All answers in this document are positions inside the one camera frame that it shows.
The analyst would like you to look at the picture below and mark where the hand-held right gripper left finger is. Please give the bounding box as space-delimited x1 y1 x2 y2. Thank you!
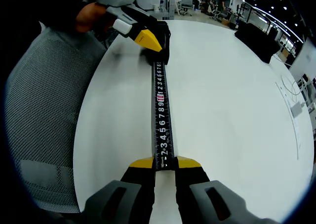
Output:
83 156 157 224

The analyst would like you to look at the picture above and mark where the white cable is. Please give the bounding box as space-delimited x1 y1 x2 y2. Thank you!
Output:
278 73 303 96

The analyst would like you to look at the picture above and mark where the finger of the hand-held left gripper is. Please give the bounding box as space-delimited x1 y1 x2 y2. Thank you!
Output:
106 5 164 53
122 3 160 29

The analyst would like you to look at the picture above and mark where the metal rack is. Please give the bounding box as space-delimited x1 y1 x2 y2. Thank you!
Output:
160 0 177 20

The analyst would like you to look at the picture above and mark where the person's body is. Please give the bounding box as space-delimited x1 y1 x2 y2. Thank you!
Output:
14 0 101 34

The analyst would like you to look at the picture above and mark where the black bag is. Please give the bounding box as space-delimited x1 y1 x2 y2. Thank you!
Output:
234 20 281 64

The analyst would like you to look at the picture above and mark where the black tape measure with blade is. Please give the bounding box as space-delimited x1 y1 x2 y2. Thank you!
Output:
142 20 176 172

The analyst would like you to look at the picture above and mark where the grey mesh office chair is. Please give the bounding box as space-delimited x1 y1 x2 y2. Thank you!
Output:
3 27 107 214

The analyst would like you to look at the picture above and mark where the white power adapter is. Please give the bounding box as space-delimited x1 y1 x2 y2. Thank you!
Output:
289 101 306 118

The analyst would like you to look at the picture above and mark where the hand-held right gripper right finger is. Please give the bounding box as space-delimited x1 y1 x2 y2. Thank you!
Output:
174 155 275 224

